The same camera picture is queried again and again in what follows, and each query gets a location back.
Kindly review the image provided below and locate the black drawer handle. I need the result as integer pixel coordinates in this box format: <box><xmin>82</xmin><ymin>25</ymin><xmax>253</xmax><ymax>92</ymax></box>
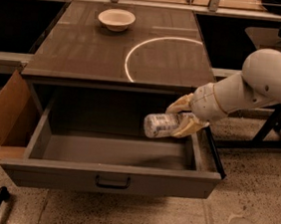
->
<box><xmin>95</xmin><ymin>174</ymin><xmax>132</xmax><ymax>190</ymax></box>

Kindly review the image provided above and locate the grey open drawer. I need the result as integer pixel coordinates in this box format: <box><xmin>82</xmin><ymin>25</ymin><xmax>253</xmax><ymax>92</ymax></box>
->
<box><xmin>0</xmin><ymin>91</ymin><xmax>221</xmax><ymax>199</ymax></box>

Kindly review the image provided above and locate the black table frame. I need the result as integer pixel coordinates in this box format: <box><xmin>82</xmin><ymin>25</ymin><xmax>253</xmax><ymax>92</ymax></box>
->
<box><xmin>214</xmin><ymin>105</ymin><xmax>281</xmax><ymax>149</ymax></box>

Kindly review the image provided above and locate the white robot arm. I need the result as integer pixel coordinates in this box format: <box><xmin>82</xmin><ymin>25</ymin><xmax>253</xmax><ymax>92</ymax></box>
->
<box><xmin>166</xmin><ymin>48</ymin><xmax>281</xmax><ymax>138</ymax></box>

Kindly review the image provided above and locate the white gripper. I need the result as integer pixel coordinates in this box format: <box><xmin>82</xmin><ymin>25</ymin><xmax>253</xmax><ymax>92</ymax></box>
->
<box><xmin>165</xmin><ymin>83</ymin><xmax>227</xmax><ymax>138</ymax></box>

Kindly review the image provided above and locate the white paper bowl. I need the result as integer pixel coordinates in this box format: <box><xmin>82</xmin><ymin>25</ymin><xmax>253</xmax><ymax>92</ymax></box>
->
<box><xmin>99</xmin><ymin>8</ymin><xmax>136</xmax><ymax>32</ymax></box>

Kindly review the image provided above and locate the plastic water bottle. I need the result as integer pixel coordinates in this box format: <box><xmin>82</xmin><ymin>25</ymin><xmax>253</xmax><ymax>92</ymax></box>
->
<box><xmin>143</xmin><ymin>113</ymin><xmax>180</xmax><ymax>138</ymax></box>

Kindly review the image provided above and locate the grey cabinet counter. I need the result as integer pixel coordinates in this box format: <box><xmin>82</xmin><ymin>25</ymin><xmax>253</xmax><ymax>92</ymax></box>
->
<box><xmin>16</xmin><ymin>0</ymin><xmax>227</xmax><ymax>132</ymax></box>

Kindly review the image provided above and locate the black side rail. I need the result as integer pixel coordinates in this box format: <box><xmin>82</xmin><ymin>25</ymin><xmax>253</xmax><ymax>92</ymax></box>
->
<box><xmin>205</xmin><ymin>127</ymin><xmax>226</xmax><ymax>180</ymax></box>

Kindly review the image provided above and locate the brown cardboard box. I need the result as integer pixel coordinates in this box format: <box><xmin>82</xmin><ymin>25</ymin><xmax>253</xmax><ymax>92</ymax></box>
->
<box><xmin>0</xmin><ymin>71</ymin><xmax>39</xmax><ymax>159</ymax></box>

